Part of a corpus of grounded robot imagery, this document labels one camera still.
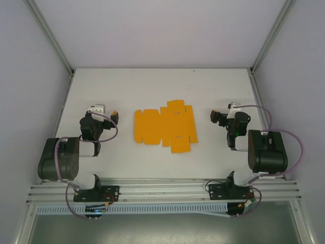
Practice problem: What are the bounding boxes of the yellow paper box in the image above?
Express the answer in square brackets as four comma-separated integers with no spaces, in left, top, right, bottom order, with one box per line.
[134,99,198,155]

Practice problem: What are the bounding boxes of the black round base housing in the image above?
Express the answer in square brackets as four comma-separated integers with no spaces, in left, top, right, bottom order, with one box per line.
[85,205,105,221]
[226,202,247,219]

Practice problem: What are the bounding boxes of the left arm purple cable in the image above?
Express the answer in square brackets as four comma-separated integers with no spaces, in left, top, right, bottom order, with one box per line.
[54,114,120,221]

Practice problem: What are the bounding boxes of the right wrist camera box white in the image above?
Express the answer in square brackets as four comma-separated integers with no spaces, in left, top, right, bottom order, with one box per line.
[226,102,242,119]

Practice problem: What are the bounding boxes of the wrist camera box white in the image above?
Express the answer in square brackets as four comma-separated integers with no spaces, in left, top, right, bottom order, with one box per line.
[226,102,242,119]
[87,103,106,121]

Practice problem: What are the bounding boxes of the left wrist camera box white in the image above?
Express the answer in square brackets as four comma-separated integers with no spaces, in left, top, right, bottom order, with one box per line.
[87,103,106,121]

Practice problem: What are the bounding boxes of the thin black cable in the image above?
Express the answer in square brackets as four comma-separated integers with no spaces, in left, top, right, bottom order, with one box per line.
[204,179,229,194]

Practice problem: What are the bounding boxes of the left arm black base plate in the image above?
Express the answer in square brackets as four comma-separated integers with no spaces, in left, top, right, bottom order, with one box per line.
[73,185,120,203]

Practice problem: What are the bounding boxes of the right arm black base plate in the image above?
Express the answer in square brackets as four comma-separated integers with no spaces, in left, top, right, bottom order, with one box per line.
[207,183,254,201]

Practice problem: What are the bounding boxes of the red wire with yellow connector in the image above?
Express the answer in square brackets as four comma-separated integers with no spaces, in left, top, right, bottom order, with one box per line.
[103,193,116,208]
[238,190,256,208]

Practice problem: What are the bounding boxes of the aluminium mounting rail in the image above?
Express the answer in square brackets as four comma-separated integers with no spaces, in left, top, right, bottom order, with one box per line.
[26,177,303,204]

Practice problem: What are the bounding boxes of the aluminium frame post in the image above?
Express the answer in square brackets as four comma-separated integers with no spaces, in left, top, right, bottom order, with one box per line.
[250,0,298,75]
[22,0,76,77]

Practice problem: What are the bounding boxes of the slotted grey cable duct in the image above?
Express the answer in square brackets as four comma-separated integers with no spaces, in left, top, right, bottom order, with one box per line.
[37,202,244,217]

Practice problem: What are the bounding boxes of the aluminium frame leg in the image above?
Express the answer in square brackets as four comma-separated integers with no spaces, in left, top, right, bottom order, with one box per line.
[290,200,317,244]
[15,202,39,244]

